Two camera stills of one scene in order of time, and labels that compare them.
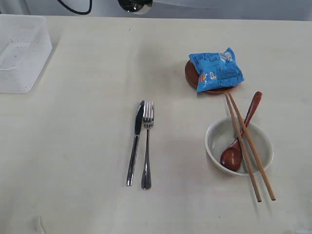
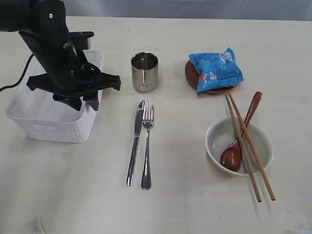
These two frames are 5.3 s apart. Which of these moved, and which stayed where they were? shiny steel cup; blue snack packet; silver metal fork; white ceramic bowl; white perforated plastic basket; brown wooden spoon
Moved: white perforated plastic basket; shiny steel cup
Stayed: brown wooden spoon; white ceramic bowl; silver metal fork; blue snack packet
